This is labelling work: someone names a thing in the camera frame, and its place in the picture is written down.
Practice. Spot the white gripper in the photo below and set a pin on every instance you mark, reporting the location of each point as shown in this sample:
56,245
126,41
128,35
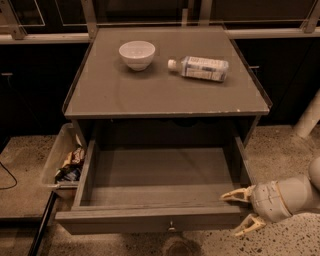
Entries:
266,201

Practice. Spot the grey top drawer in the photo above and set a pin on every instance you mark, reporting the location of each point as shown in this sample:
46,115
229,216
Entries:
127,190

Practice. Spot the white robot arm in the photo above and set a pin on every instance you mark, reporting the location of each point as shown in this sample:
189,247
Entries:
285,170

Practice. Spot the grey drawer cabinet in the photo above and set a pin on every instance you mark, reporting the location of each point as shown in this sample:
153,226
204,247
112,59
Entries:
107,88

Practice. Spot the clear plastic water bottle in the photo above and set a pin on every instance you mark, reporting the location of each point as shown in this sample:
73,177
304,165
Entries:
200,68

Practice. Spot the snack bag in bin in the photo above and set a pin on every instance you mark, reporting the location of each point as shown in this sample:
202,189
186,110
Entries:
75,157

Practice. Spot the dark packets in bin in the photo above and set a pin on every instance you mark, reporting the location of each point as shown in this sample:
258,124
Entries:
70,174

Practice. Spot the clear plastic storage bin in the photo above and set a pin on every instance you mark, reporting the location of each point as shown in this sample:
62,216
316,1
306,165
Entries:
65,142

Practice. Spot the white ceramic bowl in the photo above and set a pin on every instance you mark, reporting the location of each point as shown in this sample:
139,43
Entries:
137,55

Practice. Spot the metal railing frame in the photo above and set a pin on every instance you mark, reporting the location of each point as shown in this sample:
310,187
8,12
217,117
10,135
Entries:
54,20

